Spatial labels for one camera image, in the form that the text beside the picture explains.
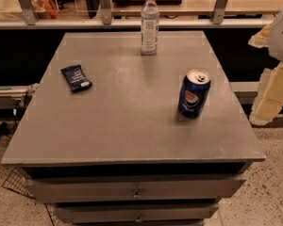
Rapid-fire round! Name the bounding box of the dark blue rxbar wrapper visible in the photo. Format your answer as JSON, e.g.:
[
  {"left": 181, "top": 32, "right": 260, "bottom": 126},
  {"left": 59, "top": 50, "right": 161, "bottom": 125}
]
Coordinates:
[{"left": 60, "top": 65, "right": 92, "bottom": 93}]

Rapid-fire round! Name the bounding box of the grey drawer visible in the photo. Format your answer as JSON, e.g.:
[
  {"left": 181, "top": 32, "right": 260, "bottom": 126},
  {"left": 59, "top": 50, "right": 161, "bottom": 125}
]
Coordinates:
[
  {"left": 55, "top": 203, "right": 219, "bottom": 223},
  {"left": 25, "top": 174, "right": 245, "bottom": 203}
]

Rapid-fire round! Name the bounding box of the black wire grid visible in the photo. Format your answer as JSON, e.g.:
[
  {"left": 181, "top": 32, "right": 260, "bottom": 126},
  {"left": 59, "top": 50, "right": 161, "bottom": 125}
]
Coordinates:
[{"left": 2, "top": 169, "right": 34, "bottom": 199}]

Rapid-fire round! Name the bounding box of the grey wooden drawer cabinet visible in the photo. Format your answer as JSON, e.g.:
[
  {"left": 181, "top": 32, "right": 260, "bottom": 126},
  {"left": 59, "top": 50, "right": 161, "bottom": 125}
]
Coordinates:
[{"left": 2, "top": 31, "right": 265, "bottom": 226}]

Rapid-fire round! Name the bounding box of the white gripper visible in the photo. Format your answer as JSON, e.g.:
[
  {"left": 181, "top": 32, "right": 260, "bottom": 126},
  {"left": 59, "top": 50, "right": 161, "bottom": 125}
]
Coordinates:
[{"left": 248, "top": 9, "right": 283, "bottom": 125}]

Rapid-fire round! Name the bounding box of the clear plastic water bottle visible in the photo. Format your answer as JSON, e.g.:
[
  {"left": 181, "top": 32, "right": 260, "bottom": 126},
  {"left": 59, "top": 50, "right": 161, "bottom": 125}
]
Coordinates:
[{"left": 141, "top": 0, "right": 159, "bottom": 55}]

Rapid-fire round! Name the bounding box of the upper grey drawer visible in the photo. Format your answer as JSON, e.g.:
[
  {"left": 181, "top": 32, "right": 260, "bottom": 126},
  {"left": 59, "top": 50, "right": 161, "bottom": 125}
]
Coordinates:
[{"left": 25, "top": 174, "right": 245, "bottom": 203}]

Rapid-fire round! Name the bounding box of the lower grey drawer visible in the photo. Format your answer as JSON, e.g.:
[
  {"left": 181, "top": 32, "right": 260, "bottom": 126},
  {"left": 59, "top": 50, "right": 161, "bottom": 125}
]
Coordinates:
[{"left": 55, "top": 203, "right": 219, "bottom": 223}]

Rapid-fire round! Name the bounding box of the metal window rail frame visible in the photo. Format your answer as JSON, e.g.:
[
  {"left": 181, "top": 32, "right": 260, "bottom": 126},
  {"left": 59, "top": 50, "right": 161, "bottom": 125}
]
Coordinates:
[{"left": 0, "top": 0, "right": 283, "bottom": 29}]

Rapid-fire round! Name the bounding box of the blue pepsi can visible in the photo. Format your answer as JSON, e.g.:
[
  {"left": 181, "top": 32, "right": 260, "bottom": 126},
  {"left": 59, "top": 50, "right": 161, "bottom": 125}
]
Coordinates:
[{"left": 178, "top": 69, "right": 211, "bottom": 119}]

